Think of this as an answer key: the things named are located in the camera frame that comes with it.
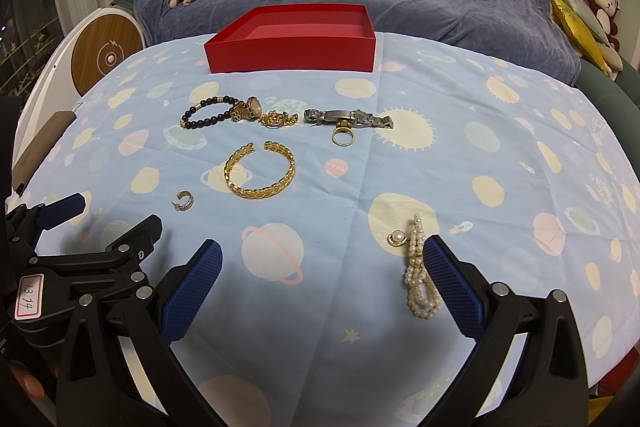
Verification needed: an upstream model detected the small hoop earring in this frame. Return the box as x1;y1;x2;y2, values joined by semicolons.
171;191;194;211

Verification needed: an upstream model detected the gold woven cuff bangle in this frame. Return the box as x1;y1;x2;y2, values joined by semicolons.
224;141;296;200

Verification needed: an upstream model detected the dark bead bracelet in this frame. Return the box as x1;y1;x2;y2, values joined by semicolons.
179;94;241;130

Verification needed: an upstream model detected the pearl strand bracelet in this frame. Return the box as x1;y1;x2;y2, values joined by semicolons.
386;212;445;321

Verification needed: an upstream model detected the silver metal watch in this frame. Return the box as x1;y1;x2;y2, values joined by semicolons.
304;108;394;129

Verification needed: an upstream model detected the gold ring with stone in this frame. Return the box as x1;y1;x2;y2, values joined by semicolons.
330;123;356;148

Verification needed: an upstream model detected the red jewelry tray box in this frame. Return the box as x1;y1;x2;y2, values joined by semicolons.
204;3;376;74

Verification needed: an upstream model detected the person left hand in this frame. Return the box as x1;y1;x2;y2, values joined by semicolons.
10;364;46;400

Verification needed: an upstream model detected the brown wooden board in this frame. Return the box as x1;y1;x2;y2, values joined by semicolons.
12;110;76;195

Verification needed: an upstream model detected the round wooden white device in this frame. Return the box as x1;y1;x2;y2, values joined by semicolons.
13;6;145;160

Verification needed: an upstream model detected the planet print blue cloth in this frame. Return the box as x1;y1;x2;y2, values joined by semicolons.
22;34;639;426

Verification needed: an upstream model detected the yellow gold cushion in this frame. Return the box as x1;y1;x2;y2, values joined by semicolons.
550;0;612;76

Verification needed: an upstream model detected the grey patterned cushion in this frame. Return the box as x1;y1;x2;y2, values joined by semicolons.
563;0;608;43

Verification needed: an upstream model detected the red monkey plush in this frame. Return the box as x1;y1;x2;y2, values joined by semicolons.
587;0;620;52

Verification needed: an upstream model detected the green sofa frame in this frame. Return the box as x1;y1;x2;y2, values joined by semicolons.
519;0;639;171

